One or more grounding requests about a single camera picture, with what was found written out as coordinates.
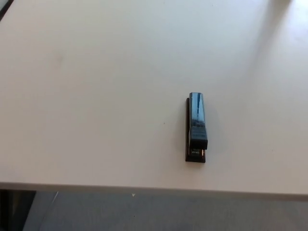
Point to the black desktop stapler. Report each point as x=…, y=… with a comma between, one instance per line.
x=197, y=113

